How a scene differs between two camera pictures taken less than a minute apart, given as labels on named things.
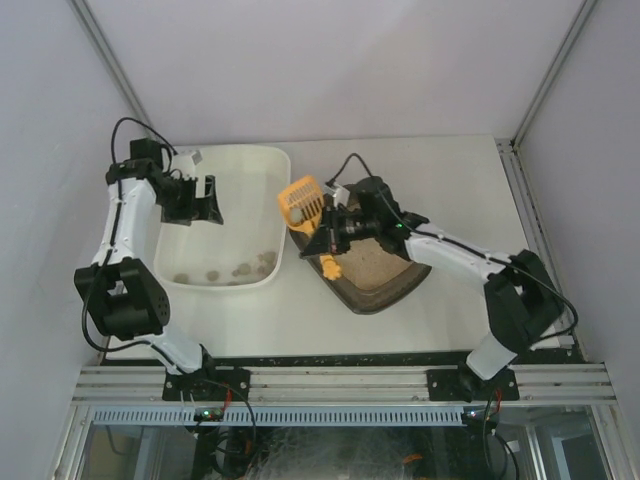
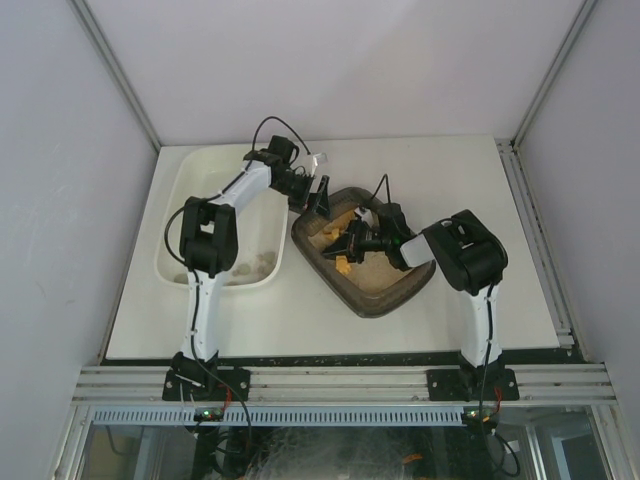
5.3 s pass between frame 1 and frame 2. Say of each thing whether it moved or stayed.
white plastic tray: stayed
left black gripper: moved
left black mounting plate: stayed
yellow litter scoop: moved
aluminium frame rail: stayed
